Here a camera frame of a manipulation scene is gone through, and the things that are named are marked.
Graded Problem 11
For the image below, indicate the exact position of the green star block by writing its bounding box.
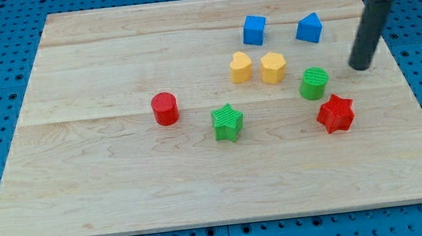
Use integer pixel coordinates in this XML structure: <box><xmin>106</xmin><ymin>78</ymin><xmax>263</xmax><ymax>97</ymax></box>
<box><xmin>210</xmin><ymin>103</ymin><xmax>243</xmax><ymax>142</ymax></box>

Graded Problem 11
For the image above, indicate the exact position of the red star block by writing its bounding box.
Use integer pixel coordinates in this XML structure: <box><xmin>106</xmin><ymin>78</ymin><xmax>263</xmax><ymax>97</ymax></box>
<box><xmin>316</xmin><ymin>94</ymin><xmax>355</xmax><ymax>134</ymax></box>

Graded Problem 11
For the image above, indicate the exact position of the red cylinder block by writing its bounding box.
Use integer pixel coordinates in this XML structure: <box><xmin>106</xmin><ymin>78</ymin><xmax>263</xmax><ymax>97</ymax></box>
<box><xmin>151</xmin><ymin>92</ymin><xmax>180</xmax><ymax>126</ymax></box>

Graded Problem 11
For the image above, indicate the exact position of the yellow heart block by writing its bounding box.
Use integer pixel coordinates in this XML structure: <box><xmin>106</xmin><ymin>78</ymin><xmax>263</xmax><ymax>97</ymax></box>
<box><xmin>230</xmin><ymin>52</ymin><xmax>252</xmax><ymax>84</ymax></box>

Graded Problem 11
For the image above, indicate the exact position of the wooden board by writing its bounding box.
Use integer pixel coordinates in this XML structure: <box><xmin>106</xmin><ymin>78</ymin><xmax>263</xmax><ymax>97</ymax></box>
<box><xmin>0</xmin><ymin>0</ymin><xmax>422</xmax><ymax>236</ymax></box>

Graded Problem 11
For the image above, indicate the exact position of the yellow hexagon block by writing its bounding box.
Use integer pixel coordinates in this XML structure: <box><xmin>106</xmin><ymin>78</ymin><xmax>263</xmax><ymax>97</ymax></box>
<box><xmin>260</xmin><ymin>52</ymin><xmax>286</xmax><ymax>84</ymax></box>

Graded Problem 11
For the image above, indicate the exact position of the blue cube block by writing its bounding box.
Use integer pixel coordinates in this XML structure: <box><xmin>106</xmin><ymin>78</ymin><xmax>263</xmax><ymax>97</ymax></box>
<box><xmin>242</xmin><ymin>15</ymin><xmax>266</xmax><ymax>45</ymax></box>

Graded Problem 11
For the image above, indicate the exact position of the green cylinder block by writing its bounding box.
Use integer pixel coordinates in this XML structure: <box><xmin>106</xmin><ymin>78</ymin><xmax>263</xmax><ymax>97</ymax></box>
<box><xmin>299</xmin><ymin>66</ymin><xmax>329</xmax><ymax>101</ymax></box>

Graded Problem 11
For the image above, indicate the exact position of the blue pentagon block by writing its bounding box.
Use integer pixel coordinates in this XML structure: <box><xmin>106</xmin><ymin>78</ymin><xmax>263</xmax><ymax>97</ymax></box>
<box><xmin>295</xmin><ymin>12</ymin><xmax>324</xmax><ymax>44</ymax></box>

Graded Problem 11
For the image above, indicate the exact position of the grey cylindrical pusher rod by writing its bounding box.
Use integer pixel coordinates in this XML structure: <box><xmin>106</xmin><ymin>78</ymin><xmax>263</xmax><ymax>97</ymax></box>
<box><xmin>348</xmin><ymin>0</ymin><xmax>394</xmax><ymax>71</ymax></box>

